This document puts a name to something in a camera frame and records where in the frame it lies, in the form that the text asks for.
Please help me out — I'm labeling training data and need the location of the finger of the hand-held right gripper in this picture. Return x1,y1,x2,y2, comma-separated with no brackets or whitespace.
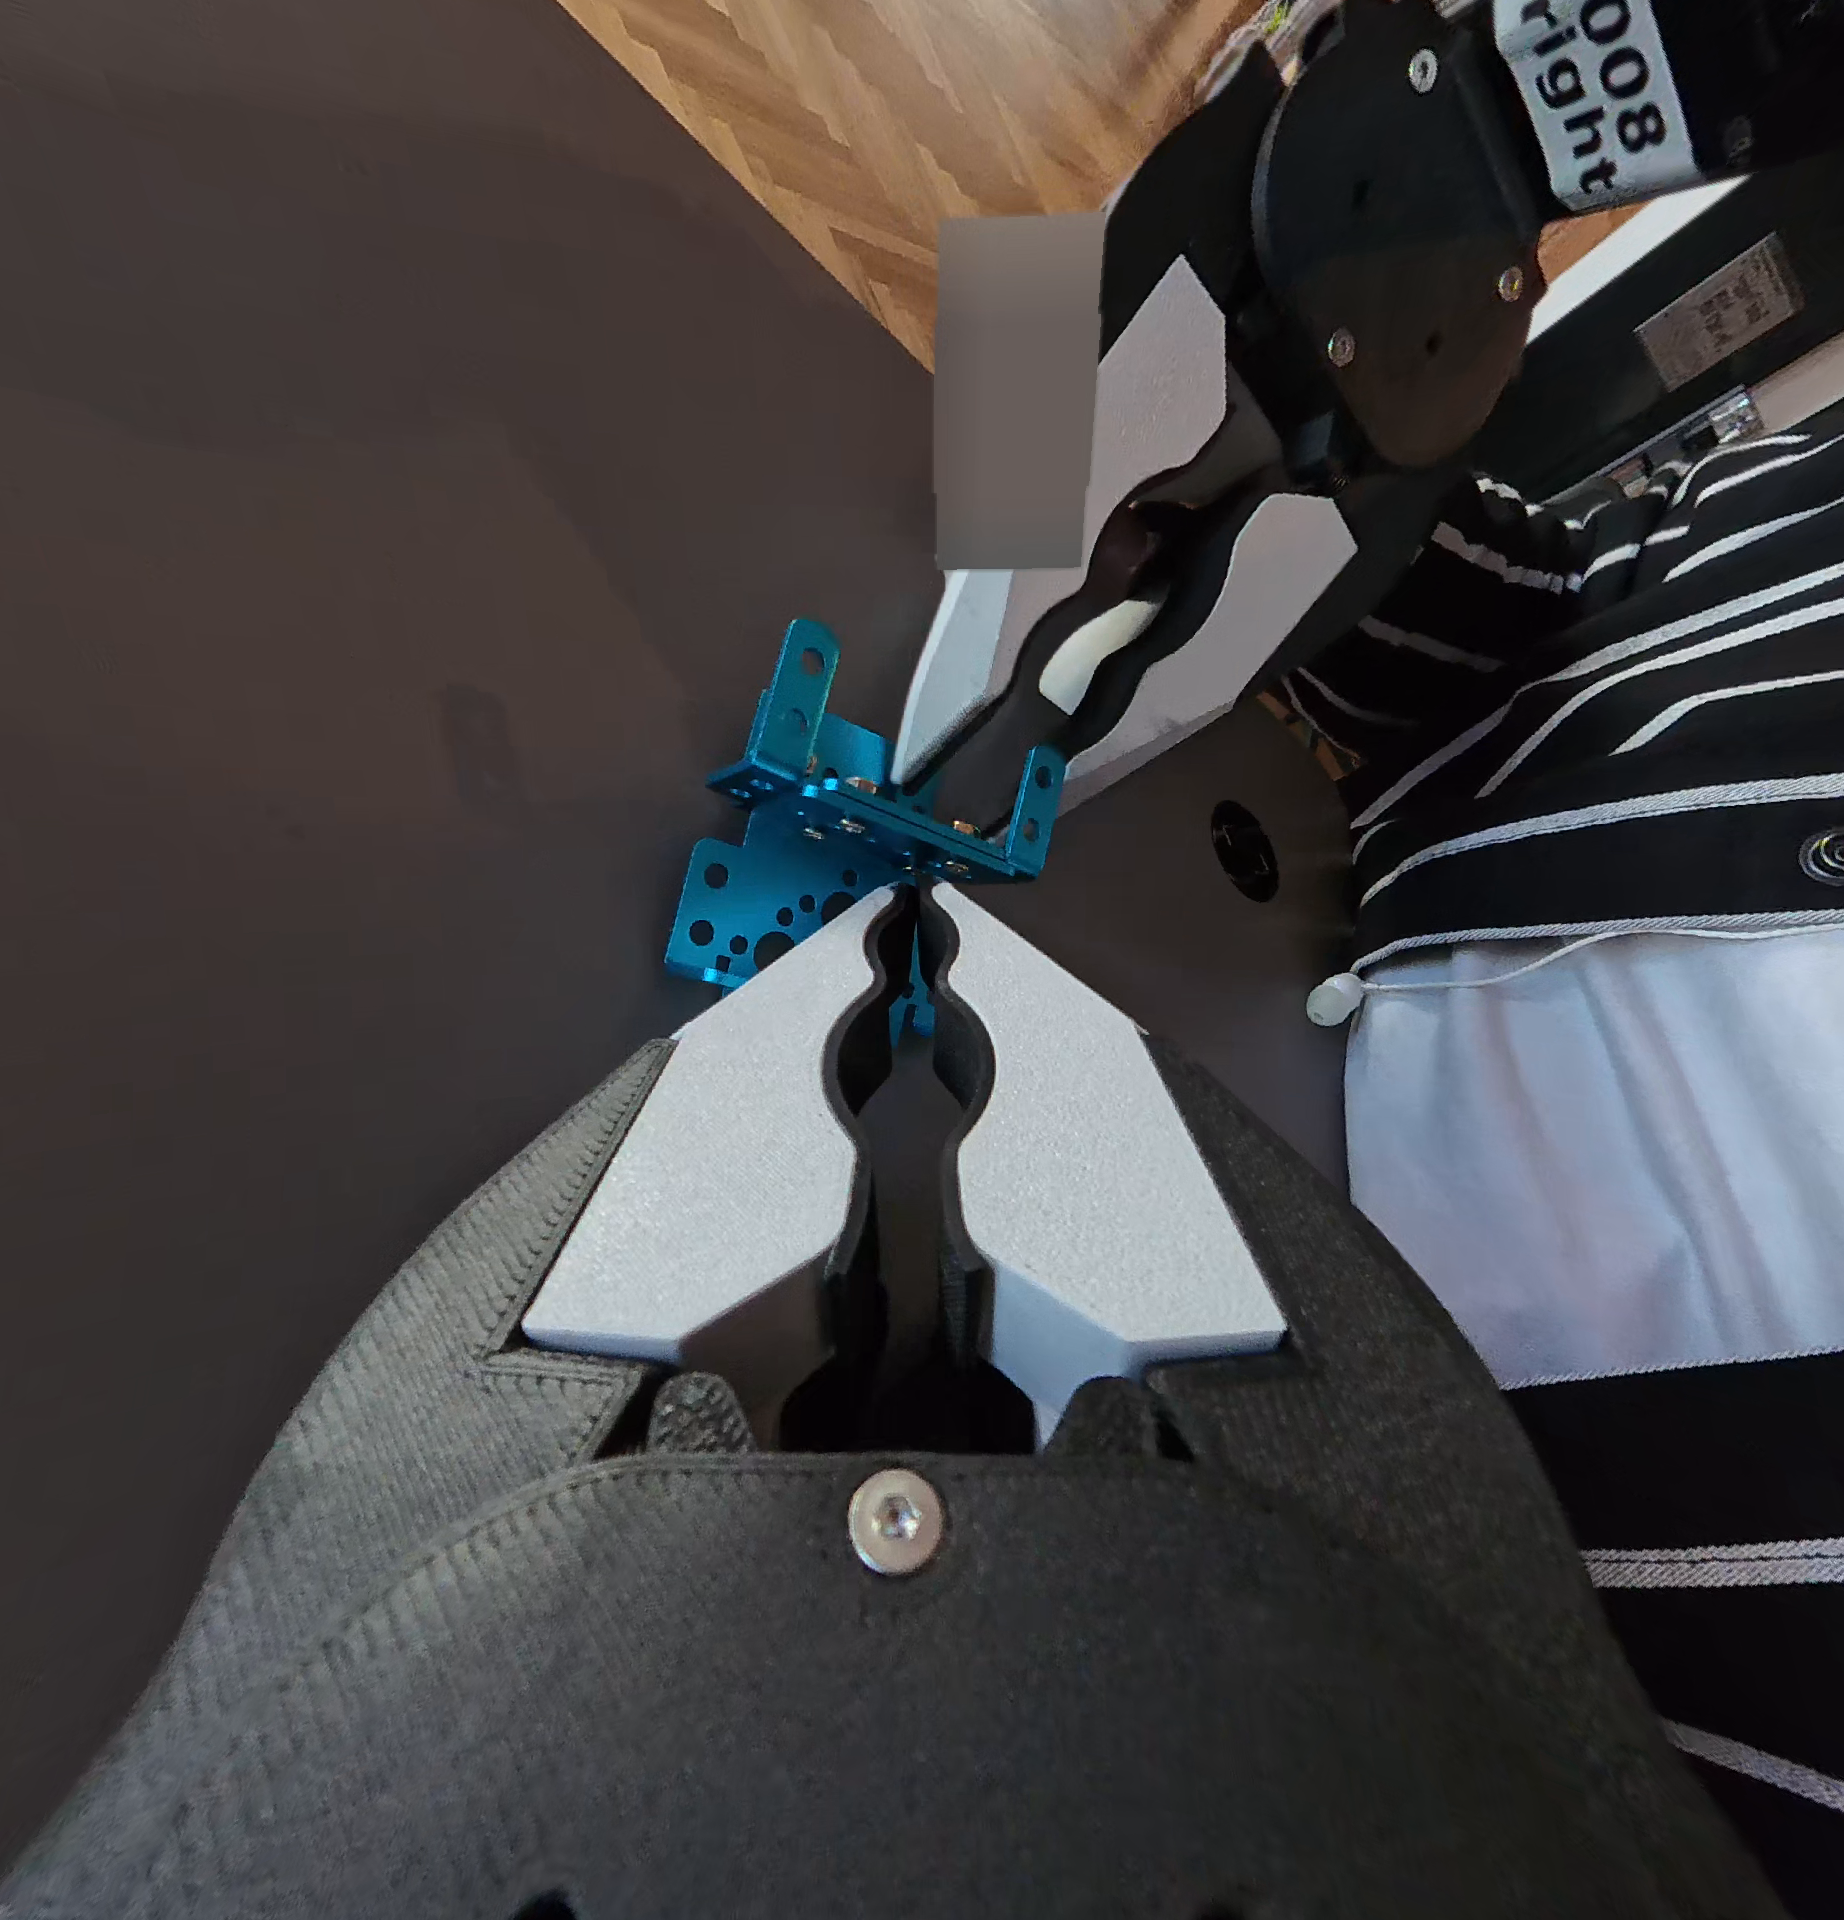
893,254,1243,792
1035,479,1450,800

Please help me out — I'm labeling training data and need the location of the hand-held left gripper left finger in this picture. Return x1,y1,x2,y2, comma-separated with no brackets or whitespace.
525,888,886,1446

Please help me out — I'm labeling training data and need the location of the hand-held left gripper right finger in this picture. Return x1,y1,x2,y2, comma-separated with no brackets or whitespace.
930,883,1293,1452

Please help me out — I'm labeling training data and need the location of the blue metal bracket assembly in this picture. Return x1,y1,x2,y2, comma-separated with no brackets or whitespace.
667,617,1073,1039

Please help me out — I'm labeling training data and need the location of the black desk grommet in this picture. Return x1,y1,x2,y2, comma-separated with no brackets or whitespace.
1210,798,1285,905

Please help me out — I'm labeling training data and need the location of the dark brown desk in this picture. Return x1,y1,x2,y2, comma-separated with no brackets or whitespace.
0,0,1356,1920

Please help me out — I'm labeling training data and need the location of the black white-striped shirt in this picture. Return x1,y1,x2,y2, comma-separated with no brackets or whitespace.
1283,404,1844,1920

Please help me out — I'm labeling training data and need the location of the black white-edged cabinet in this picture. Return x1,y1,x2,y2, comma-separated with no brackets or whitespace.
1522,150,1844,497

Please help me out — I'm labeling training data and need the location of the white undershirt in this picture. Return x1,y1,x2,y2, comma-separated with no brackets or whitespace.
1342,926,1844,1392

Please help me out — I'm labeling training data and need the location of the white drawstring with bead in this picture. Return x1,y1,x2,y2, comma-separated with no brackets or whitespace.
1306,914,1765,1029

